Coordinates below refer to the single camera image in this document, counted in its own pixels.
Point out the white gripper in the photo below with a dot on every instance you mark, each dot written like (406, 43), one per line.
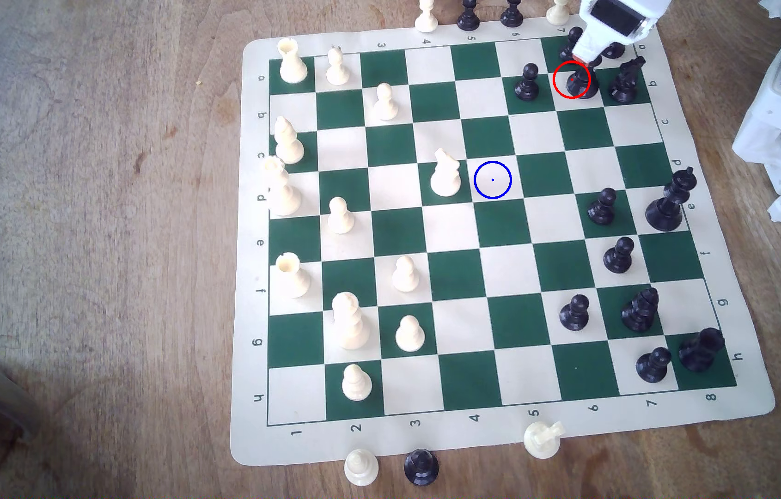
(594, 42)

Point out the black chess bishop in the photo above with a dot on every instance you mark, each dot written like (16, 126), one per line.
(581, 82)
(639, 312)

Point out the black chess knight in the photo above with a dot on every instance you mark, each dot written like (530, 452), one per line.
(570, 47)
(625, 83)

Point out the black chess rook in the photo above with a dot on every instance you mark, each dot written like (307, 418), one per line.
(614, 50)
(700, 351)

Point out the white chess pawn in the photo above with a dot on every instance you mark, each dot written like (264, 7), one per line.
(557, 12)
(409, 336)
(384, 104)
(356, 385)
(404, 277)
(340, 218)
(337, 69)
(361, 468)

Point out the black chess pawn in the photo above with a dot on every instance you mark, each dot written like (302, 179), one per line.
(602, 209)
(618, 256)
(468, 16)
(652, 366)
(512, 14)
(422, 468)
(574, 314)
(528, 84)

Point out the white chess bishop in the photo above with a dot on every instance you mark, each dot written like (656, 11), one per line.
(288, 144)
(426, 17)

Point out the black chess king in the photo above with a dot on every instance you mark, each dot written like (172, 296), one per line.
(666, 208)

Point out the white chess knight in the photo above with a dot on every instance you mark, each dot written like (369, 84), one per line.
(541, 440)
(445, 177)

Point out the green and white chess mat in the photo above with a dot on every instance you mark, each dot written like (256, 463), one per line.
(456, 274)

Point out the white chess rook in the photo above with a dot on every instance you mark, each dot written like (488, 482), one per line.
(291, 276)
(292, 64)

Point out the white chess queen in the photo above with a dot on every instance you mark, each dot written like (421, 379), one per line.
(282, 190)

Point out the white chess king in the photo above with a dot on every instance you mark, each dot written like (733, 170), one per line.
(349, 324)

